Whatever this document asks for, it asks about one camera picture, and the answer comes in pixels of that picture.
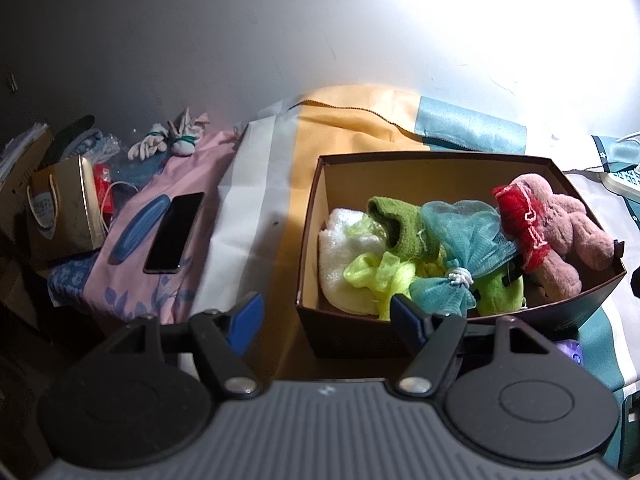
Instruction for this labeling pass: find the pink floral pillow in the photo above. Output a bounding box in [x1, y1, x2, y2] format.
[47, 127, 241, 323]

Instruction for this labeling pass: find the white towel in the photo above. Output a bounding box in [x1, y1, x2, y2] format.
[317, 207, 388, 313]

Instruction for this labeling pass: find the yellow mesh bath pouf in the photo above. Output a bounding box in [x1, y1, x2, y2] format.
[342, 217, 441, 321]

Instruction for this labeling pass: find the black smartphone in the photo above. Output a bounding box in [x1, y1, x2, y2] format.
[143, 191, 206, 275]

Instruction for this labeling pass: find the teal mesh bath pouf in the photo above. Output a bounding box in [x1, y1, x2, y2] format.
[409, 200, 521, 318]

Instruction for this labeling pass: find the dark brown cardboard box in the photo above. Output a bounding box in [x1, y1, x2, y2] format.
[295, 151, 627, 359]

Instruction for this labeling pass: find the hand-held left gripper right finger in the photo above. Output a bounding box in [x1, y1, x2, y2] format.
[390, 294, 561, 397]

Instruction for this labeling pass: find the white power strip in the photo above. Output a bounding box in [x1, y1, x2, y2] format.
[600, 162, 640, 196]

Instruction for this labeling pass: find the pink plush toy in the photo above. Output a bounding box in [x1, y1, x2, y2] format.
[515, 173, 616, 303]

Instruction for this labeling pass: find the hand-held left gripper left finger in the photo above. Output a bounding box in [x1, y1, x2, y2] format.
[102, 291, 266, 401]

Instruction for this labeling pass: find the white cloth ball green band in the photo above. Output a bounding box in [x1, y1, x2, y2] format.
[167, 107, 210, 157]

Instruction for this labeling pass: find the green plush toy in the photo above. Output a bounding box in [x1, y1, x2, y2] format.
[467, 260, 526, 318]

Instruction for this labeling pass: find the red packet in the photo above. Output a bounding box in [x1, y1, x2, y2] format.
[92, 162, 116, 213]

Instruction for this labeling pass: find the gold paper gift bag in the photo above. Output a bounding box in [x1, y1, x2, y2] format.
[26, 155, 107, 261]

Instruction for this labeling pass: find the white glove bundle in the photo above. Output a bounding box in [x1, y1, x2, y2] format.
[127, 130, 168, 161]

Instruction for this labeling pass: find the dark and blue slipper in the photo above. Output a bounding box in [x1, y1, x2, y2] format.
[39, 115, 103, 168]

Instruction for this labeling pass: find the red mesh pouch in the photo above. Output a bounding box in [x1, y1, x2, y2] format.
[492, 180, 553, 273]

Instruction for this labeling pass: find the purple wipes packet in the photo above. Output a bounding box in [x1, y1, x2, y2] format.
[555, 339, 585, 368]

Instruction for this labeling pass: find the thin white cable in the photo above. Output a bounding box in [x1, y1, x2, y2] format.
[99, 180, 141, 233]

